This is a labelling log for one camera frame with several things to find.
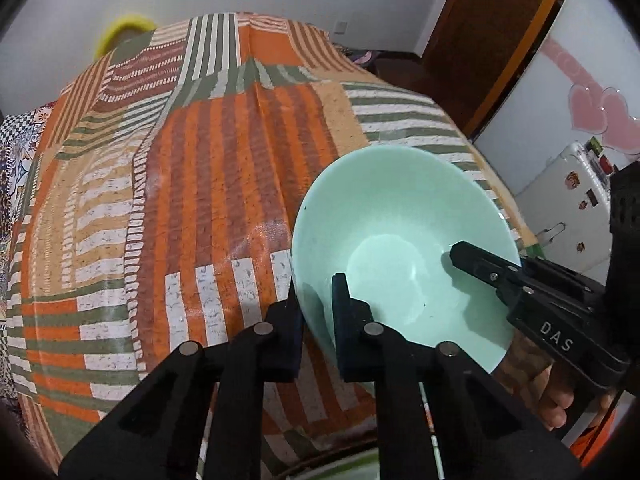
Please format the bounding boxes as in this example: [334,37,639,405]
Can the patchwork patterned blanket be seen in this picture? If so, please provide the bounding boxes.
[0,100,58,396]

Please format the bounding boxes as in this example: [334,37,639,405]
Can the mint green plate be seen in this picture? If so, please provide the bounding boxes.
[300,452,383,480]

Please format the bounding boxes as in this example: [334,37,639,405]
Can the person's right hand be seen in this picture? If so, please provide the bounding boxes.
[492,332,618,433]

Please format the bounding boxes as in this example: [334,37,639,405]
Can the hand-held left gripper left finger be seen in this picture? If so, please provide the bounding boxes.
[57,277,306,480]

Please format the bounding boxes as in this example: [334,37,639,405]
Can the brown wooden door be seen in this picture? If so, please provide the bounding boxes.
[420,0,576,136]

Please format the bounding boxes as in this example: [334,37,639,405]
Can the mint green bowl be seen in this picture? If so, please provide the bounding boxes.
[291,146,523,376]

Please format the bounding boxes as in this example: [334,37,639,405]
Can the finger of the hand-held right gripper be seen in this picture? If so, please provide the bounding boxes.
[449,241,525,307]
[520,256,603,295]

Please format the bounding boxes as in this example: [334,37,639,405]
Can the orange green striped cloth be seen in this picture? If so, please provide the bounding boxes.
[5,12,538,476]

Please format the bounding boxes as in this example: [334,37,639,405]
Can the white refrigerator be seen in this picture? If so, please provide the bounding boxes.
[510,140,640,281]

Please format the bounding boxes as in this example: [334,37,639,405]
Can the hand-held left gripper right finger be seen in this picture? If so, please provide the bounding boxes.
[331,272,583,480]

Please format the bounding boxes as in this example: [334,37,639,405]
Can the pink heart decoration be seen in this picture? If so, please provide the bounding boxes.
[567,84,640,156]

